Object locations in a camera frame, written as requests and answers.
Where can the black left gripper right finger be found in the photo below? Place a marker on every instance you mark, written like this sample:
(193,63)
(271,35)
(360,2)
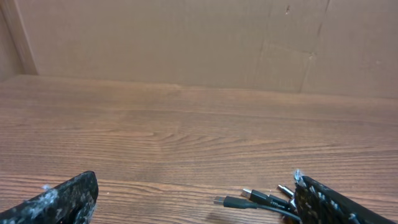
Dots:
(316,203)

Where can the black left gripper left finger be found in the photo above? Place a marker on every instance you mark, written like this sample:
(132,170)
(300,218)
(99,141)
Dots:
(71,202)

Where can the cardboard back panel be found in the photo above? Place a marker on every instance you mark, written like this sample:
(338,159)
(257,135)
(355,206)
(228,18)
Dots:
(320,46)

